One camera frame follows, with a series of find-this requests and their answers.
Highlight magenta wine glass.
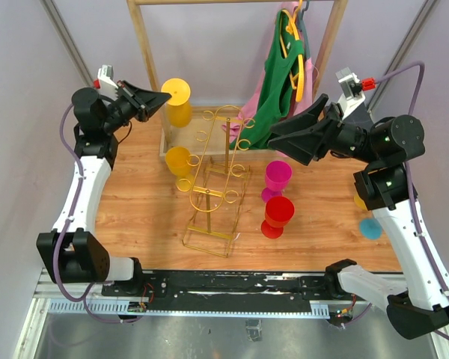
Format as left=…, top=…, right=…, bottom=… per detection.
left=261, top=160, right=293, bottom=203

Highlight green garment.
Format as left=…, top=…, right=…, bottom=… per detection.
left=230, top=11, right=295, bottom=150

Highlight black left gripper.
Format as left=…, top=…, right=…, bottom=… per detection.
left=102, top=80, right=171, bottom=133

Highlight yellow clothes hanger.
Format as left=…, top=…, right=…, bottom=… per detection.
left=279, top=1, right=309, bottom=102

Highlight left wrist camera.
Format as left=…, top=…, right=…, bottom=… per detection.
left=93, top=64, right=118, bottom=99

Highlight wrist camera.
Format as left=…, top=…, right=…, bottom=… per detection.
left=93, top=64, right=118, bottom=99
left=335, top=67, right=376, bottom=121

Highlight red wine glass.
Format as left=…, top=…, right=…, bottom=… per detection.
left=260, top=196, right=295, bottom=239

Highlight gold wire wine glass rack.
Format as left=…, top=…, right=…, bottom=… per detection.
left=181, top=105, right=254, bottom=258

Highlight dark grey folded cloth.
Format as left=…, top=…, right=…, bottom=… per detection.
left=344, top=104, right=373, bottom=129

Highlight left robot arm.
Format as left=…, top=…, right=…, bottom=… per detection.
left=36, top=81, right=171, bottom=302

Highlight pink garment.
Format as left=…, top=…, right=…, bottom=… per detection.
left=229, top=1, right=314, bottom=148

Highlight blue wine glass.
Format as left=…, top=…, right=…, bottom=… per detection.
left=359, top=218, right=382, bottom=240

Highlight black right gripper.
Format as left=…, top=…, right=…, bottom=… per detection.
left=268, top=93, right=381, bottom=166

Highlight wooden clothes rack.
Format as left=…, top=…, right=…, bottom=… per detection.
left=126, top=0, right=348, bottom=156

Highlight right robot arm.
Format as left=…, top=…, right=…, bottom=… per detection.
left=268, top=95, right=449, bottom=340

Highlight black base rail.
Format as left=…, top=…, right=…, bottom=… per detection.
left=101, top=270, right=354, bottom=318

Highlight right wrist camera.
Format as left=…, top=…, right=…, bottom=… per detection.
left=335, top=67, right=376, bottom=121

